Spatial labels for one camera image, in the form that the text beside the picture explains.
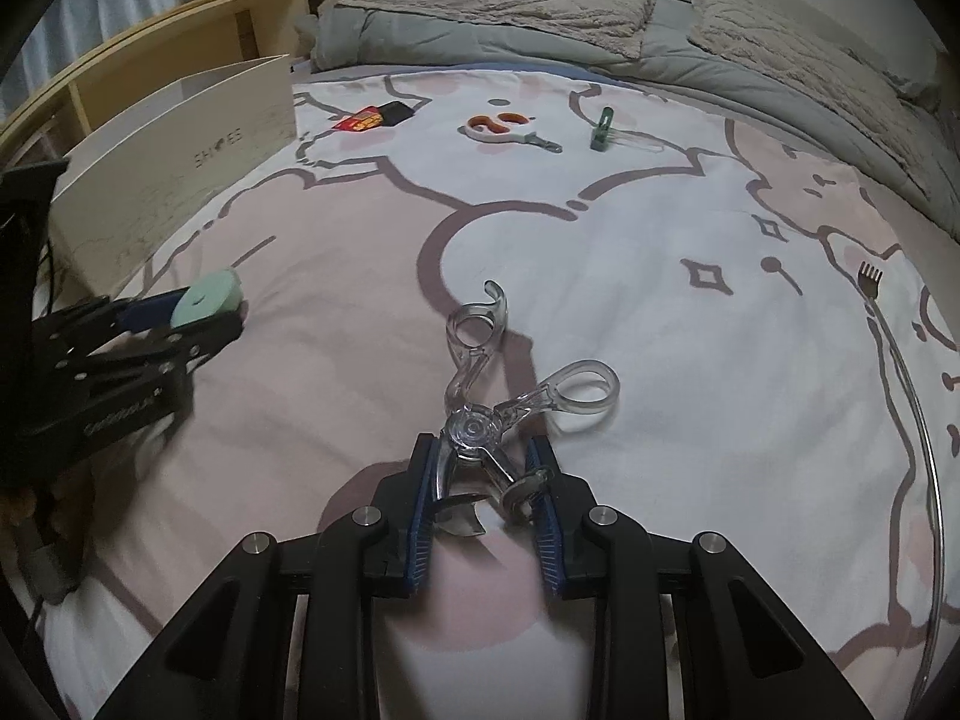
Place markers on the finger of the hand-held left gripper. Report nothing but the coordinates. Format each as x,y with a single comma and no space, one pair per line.
202,337
146,313

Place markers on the green round pad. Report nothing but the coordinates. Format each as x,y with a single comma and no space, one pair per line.
210,296

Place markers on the printed blanket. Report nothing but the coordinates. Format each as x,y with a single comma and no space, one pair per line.
637,315

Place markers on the green clip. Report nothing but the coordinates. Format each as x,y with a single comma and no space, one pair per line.
602,131

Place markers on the grey duvet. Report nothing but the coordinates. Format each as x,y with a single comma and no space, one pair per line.
465,37

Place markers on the white cardboard box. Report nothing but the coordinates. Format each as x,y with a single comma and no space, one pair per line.
172,165

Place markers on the red foil packet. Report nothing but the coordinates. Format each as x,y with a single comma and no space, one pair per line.
360,120

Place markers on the light wooden shelf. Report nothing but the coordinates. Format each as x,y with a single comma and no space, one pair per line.
150,45

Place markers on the beige textured blanket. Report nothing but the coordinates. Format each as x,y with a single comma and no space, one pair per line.
810,67

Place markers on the white and orange scissors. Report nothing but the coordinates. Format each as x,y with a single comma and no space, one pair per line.
480,133

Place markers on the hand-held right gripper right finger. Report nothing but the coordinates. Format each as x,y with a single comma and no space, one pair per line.
544,532

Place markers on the small black box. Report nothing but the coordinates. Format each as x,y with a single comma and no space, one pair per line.
395,112

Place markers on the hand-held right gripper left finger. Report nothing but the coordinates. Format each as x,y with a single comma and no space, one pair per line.
424,510

